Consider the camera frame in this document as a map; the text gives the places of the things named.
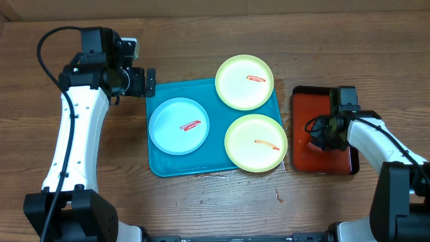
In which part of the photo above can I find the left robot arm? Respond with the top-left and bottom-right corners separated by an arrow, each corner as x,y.
23,27 -> 156,241

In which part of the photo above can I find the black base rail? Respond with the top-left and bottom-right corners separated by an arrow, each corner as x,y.
143,231 -> 337,242

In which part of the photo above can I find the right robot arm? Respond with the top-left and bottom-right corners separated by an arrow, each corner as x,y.
304,111 -> 429,241

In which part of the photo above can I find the teal plastic tray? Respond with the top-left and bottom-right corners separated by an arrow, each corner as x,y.
146,78 -> 282,177

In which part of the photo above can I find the light blue plate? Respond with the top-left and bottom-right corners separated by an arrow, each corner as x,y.
148,97 -> 210,155

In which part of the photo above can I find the yellow-green plate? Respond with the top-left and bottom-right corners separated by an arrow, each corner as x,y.
215,54 -> 274,111
224,114 -> 288,173

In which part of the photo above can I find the red black-rimmed tray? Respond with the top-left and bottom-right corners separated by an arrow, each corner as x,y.
291,86 -> 359,175

